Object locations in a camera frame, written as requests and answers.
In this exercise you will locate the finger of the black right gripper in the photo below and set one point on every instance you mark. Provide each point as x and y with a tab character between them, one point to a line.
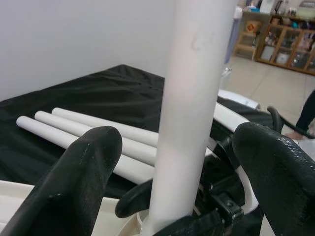
133	201

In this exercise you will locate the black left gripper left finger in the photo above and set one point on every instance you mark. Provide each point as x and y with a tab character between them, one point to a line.
61	196

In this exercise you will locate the white plastic table leg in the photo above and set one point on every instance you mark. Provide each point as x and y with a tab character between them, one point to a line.
98	121
192	98
49	130
64	123

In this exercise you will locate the tall white standing appliance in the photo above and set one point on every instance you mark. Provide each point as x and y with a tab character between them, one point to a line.
233	37

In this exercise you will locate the wooden glass door cabinet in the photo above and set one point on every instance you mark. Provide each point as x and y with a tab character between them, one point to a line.
283	49

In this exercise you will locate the brown cardboard box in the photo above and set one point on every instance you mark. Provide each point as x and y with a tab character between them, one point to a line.
252	27

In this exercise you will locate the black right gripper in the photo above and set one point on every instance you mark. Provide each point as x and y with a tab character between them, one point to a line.
221	186

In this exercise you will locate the white plastic children table top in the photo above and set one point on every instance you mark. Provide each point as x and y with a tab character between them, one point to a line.
17	196

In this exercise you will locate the black tablecloth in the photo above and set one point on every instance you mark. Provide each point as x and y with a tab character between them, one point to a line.
98	98

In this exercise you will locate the person leg in dark trousers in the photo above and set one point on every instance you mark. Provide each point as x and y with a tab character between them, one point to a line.
306	115

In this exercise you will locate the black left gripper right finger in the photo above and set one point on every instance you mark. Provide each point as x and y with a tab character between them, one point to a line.
283	184

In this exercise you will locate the small wooden shelf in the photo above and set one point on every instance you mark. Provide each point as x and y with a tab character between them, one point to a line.
243	46

